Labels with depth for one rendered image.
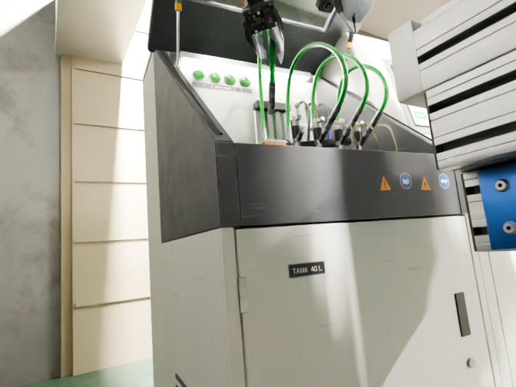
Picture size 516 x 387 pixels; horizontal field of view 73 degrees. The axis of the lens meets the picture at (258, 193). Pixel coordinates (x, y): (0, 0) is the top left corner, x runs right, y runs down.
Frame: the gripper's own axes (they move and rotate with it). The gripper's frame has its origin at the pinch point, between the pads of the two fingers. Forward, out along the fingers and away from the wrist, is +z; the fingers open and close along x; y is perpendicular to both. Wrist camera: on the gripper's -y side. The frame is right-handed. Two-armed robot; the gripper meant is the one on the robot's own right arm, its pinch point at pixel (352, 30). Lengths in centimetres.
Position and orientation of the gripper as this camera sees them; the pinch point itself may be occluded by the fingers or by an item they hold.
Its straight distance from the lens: 92.7
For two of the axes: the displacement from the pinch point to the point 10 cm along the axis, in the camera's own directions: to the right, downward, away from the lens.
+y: 4.3, -1.7, -8.9
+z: 0.8, 9.8, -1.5
